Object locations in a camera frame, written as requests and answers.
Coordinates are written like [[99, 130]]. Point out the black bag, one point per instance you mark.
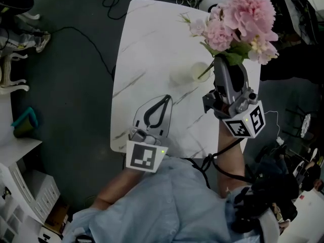
[[268, 201]]

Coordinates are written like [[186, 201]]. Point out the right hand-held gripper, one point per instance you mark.
[[240, 125]]

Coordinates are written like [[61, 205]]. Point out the person's light blue shirt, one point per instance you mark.
[[164, 204]]

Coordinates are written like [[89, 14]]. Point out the person's left forearm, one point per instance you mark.
[[119, 186]]

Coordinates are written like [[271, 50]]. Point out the teal and green cup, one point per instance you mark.
[[24, 123]]

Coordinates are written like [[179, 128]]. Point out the clear glass vase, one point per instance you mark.
[[181, 75]]

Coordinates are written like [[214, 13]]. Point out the white ornate furniture legs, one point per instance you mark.
[[11, 85]]

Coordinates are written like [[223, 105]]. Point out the person's right forearm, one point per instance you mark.
[[229, 161]]

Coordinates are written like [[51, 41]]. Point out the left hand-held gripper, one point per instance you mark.
[[141, 156]]

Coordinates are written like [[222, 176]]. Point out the black stool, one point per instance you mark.
[[300, 121]]

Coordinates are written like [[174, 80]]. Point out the white round device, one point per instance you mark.
[[211, 1]]

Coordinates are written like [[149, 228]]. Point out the pink flowers bouquet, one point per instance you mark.
[[248, 11]]

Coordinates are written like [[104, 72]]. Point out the white drawer cabinet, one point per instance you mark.
[[30, 188]]

